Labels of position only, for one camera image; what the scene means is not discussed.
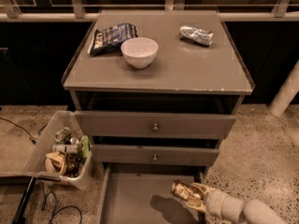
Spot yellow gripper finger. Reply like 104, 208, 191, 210
192, 183, 215, 196
185, 200, 206, 213

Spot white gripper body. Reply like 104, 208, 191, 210
206, 189, 245, 220

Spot crushed orange can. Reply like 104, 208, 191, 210
170, 180, 202, 202

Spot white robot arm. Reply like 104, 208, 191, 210
185, 64, 299, 224

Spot middle drawer brass knob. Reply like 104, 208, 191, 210
152, 154, 158, 161

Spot drawer brass knob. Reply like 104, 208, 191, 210
151, 123, 160, 132
152, 154, 158, 161

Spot bottom grey drawer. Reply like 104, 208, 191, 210
96, 163, 207, 224

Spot grey drawer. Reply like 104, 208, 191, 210
96, 163, 207, 224
91, 145, 219, 166
75, 111, 235, 139

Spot top drawer brass knob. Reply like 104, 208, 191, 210
151, 123, 160, 132

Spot top grey drawer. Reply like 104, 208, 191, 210
75, 111, 235, 139

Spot middle grey drawer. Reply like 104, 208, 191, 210
91, 145, 219, 166

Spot grey drawer cabinet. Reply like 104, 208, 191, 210
61, 8, 256, 224

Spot silver can in bin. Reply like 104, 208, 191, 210
54, 127, 71, 143

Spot white can in bin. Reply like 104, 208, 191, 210
52, 145, 78, 154

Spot crushed silver can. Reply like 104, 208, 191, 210
179, 25, 214, 47

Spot green packet in bin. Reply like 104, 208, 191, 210
81, 135, 90, 163

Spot clear plastic bin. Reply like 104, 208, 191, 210
0, 111, 93, 189

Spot tan cup in bin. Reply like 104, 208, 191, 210
45, 152, 67, 175

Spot white ceramic bowl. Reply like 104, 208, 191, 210
121, 37, 158, 69

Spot black bar on floor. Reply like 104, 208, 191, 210
12, 177, 36, 224

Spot blue chip bag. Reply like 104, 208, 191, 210
88, 23, 138, 57

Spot metal window railing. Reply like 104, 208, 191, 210
0, 0, 299, 21

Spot black cable on floor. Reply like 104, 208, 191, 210
0, 117, 48, 146

